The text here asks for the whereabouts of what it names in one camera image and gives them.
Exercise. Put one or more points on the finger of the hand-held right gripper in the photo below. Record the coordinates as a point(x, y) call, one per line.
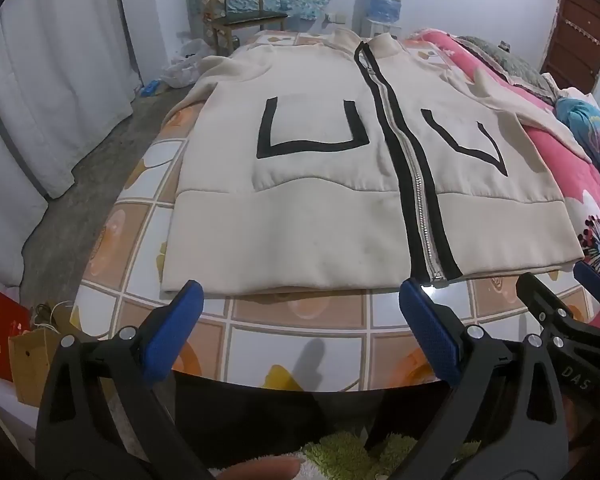
point(594, 280)
point(542, 302)

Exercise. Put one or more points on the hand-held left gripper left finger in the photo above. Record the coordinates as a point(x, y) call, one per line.
point(180, 330)

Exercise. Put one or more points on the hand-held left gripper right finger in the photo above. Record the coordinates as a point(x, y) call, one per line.
point(430, 330)

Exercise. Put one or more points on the cream zip jacket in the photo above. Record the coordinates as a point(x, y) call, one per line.
point(305, 210)

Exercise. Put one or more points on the person's left hand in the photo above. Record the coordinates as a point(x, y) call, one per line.
point(260, 469)

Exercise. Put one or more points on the pink floral blanket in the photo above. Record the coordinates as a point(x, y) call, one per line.
point(580, 185)

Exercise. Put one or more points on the tile patterned bed sheet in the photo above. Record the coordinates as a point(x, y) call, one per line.
point(290, 310)

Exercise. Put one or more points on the brown paper bag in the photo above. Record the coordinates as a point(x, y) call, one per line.
point(32, 365)

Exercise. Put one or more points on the green fleece clothing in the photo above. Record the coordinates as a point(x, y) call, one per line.
point(340, 452)

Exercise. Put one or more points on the blue floral cloth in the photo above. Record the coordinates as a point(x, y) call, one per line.
point(590, 125)

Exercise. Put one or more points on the red gift bag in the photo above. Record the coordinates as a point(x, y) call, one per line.
point(5, 335)

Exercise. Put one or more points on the white cloth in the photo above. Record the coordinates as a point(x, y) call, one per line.
point(570, 85)

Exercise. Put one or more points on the green fringed pillow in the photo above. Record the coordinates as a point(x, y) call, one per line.
point(510, 67)

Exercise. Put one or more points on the small blue floor item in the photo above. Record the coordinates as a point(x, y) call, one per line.
point(150, 88)

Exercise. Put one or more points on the brown wooden door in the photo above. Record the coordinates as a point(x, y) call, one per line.
point(575, 35)

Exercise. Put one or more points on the white curtain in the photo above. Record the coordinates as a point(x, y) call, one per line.
point(55, 110)

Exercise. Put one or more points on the white plastic bag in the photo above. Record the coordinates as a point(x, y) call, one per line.
point(185, 65)

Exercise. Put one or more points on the white water dispenser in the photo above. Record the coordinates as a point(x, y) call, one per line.
point(380, 29)

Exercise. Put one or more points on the wooden chair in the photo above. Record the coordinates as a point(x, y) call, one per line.
point(245, 17)

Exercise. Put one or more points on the blue water bottle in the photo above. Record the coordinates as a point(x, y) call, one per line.
point(386, 0)

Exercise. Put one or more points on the white wall socket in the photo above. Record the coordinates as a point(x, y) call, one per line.
point(337, 18)

